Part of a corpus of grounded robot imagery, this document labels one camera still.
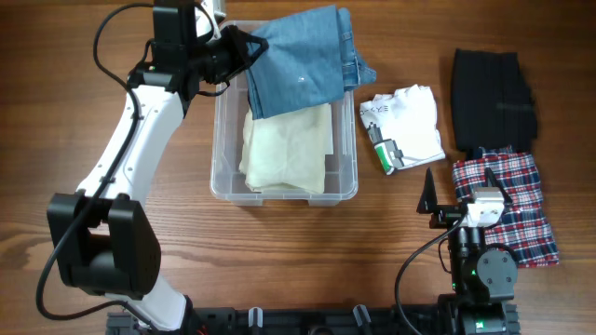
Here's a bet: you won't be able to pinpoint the white printed t-shirt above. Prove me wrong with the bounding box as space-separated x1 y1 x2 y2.
359 85 446 175

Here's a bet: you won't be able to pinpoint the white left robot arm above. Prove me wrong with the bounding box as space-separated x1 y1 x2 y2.
47 25 269 334

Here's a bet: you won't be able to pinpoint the black folded garment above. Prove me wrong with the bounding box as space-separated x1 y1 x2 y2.
451 49 538 152

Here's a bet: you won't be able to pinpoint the clear plastic storage bin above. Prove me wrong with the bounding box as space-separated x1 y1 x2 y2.
210 74 359 207

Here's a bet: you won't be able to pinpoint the blue jeans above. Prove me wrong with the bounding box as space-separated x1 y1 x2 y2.
246 6 376 119

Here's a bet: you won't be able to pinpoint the red plaid folded shirt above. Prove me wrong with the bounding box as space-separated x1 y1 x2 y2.
452 147 560 268

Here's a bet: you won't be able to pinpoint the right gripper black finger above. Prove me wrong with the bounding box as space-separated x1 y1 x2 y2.
416 168 438 214
484 167 513 205

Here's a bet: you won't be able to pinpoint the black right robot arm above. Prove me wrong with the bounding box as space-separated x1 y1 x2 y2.
417 168 521 335

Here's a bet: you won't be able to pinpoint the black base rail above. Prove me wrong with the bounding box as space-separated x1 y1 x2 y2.
105 304 521 335

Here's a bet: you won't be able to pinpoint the cream cloth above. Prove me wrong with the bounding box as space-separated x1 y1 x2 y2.
238 103 332 194

